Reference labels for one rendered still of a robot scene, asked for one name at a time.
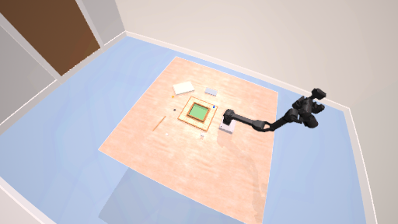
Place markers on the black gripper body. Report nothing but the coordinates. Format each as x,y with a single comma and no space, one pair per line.
317,93

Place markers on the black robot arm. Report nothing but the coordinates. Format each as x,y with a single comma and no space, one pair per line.
304,114

